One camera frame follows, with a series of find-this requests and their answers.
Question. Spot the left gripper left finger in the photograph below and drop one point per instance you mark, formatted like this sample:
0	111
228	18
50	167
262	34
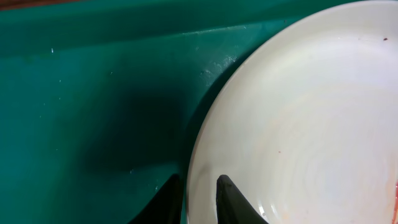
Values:
166	205

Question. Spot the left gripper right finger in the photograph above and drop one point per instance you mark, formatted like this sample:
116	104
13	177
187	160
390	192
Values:
231	205

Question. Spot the white plate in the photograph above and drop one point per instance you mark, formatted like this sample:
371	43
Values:
306	127

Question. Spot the blue plastic tray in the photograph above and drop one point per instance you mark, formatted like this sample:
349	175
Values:
101	101

